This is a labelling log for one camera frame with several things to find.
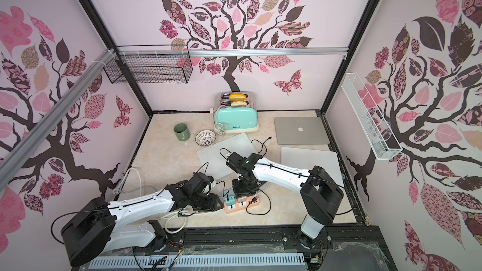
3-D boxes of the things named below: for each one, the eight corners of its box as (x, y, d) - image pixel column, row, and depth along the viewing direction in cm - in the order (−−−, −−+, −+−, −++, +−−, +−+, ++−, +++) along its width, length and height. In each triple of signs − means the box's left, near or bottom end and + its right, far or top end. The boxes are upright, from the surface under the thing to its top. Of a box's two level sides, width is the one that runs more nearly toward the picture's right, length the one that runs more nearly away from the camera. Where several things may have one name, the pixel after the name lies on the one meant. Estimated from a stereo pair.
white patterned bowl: (195, 145, 104) (194, 142, 101) (198, 134, 110) (196, 130, 107) (215, 145, 104) (214, 142, 101) (217, 133, 109) (216, 130, 107)
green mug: (174, 140, 108) (171, 134, 103) (178, 130, 113) (175, 123, 108) (189, 140, 108) (186, 134, 103) (191, 130, 113) (189, 123, 108)
